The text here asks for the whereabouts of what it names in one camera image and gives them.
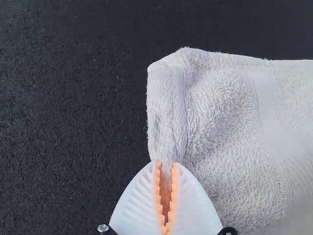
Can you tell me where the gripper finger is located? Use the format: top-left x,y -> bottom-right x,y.
167,163 -> 237,235
97,161 -> 169,235

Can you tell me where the pale towel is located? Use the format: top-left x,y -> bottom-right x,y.
146,46 -> 313,235

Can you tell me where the black mat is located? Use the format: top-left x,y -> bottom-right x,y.
0,0 -> 313,235

